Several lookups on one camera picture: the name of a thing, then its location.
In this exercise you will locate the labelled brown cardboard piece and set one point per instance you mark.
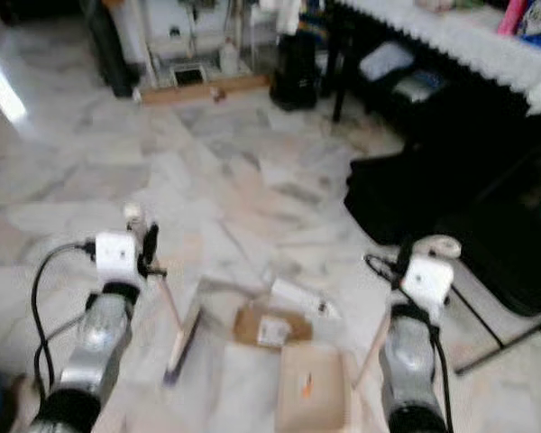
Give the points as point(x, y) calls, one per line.
point(261, 327)

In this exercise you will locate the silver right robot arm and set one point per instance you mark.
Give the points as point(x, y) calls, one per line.
point(410, 356)

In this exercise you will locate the large black bag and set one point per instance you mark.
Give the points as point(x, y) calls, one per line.
point(442, 194)

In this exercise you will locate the white paper scrap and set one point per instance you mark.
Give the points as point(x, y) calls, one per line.
point(299, 296)

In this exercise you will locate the black metal stand legs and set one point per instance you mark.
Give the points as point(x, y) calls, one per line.
point(505, 343)

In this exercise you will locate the light wooden plank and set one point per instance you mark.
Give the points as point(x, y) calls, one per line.
point(203, 89)

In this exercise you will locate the grey plastic packet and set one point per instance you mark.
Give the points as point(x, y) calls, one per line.
point(417, 86)

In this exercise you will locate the white plastic bundle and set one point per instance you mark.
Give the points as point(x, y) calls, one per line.
point(386, 60)

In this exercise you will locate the small black sack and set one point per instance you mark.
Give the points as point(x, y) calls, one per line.
point(296, 72)

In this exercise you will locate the white cabinet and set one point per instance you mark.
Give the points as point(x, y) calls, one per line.
point(171, 27)

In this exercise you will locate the table with white lace cloth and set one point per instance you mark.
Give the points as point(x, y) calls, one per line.
point(451, 32)

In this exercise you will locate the pink packet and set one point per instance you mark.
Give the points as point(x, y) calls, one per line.
point(510, 16)

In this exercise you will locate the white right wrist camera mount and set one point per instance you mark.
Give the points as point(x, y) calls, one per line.
point(428, 280)

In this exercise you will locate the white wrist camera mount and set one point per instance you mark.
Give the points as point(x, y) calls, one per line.
point(115, 255)
point(428, 280)

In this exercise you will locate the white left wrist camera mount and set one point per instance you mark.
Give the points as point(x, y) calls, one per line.
point(115, 255)

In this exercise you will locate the dark upright post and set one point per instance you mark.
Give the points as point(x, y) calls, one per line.
point(113, 45)

